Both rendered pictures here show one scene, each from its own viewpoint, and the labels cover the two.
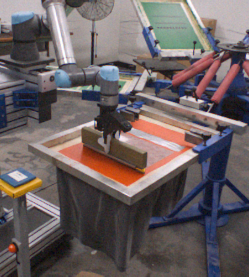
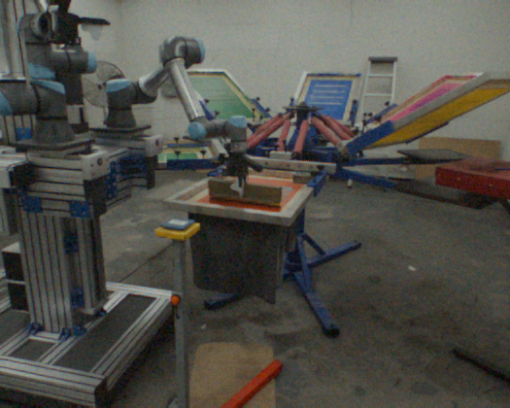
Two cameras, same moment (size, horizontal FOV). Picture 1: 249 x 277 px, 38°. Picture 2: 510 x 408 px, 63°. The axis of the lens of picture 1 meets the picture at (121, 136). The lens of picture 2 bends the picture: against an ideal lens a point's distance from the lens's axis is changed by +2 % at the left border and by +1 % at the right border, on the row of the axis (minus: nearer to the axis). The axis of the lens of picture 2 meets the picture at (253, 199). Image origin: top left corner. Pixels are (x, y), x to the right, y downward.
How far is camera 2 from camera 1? 74 cm
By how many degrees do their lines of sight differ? 20
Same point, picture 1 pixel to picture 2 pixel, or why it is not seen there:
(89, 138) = (219, 188)
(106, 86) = (239, 133)
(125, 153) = (260, 192)
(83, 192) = (223, 238)
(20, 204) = (182, 252)
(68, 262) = not seen: hidden behind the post
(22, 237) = (183, 287)
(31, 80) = (136, 146)
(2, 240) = (112, 330)
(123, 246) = (273, 277)
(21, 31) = (120, 98)
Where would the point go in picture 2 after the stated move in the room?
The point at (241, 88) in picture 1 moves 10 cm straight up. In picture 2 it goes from (309, 143) to (310, 128)
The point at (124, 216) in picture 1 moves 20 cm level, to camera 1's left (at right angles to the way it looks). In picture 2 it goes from (273, 247) to (229, 253)
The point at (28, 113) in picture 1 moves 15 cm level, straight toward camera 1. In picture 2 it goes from (133, 182) to (144, 188)
